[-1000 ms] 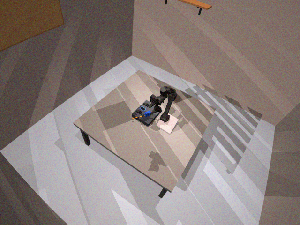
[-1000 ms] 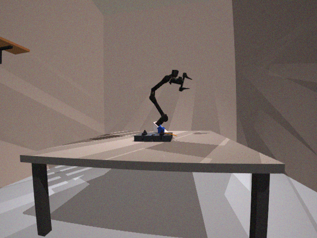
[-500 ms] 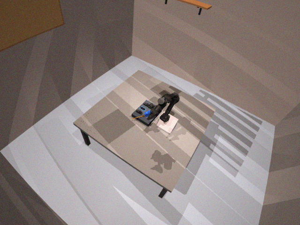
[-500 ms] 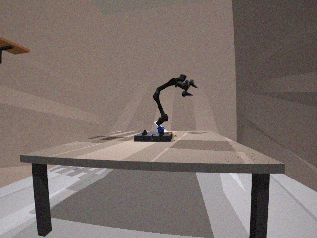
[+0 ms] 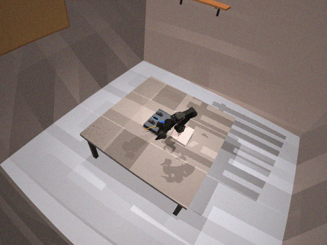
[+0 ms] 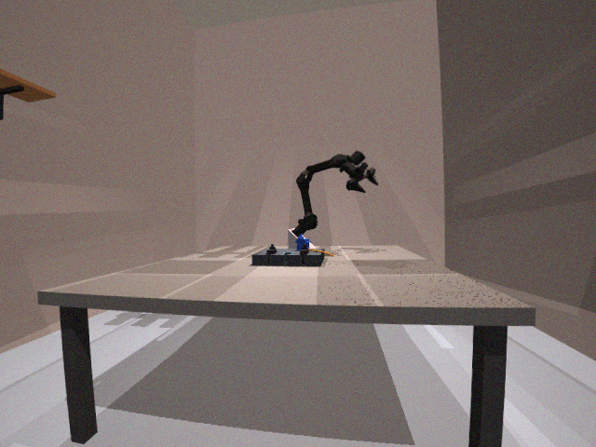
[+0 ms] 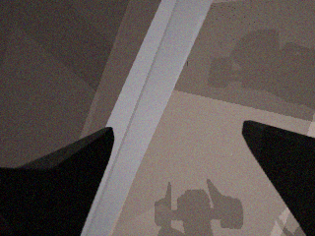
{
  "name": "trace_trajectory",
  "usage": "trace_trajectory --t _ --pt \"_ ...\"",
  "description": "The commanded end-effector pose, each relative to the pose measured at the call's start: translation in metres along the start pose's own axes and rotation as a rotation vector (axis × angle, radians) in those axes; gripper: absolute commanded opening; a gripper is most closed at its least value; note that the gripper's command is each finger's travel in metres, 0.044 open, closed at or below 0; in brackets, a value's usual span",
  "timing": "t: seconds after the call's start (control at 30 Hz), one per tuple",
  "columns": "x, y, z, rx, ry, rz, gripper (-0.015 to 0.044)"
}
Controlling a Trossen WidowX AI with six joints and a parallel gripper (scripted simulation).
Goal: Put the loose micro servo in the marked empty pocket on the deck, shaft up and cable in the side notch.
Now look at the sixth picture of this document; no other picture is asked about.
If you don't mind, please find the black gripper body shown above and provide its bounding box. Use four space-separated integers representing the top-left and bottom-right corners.
346 167 375 191

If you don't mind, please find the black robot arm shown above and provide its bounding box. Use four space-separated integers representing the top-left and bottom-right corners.
292 151 368 237

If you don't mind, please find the blue micro servo with orange cable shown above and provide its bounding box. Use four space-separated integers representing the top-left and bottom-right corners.
295 234 334 256

